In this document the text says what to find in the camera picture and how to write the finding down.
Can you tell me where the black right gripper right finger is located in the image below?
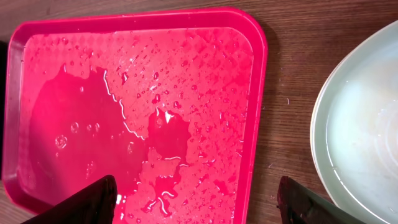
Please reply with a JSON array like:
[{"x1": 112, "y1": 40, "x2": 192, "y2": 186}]
[{"x1": 277, "y1": 176, "x2": 364, "y2": 224}]

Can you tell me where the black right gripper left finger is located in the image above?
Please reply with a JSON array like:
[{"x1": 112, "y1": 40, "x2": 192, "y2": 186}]
[{"x1": 23, "y1": 175, "x2": 118, "y2": 224}]

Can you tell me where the light blue plate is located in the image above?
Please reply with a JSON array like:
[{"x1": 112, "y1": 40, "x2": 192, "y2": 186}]
[{"x1": 310, "y1": 22, "x2": 397, "y2": 223}]

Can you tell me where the red tray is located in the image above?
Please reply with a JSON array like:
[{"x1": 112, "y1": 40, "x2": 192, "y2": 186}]
[{"x1": 2, "y1": 8, "x2": 268, "y2": 223}]

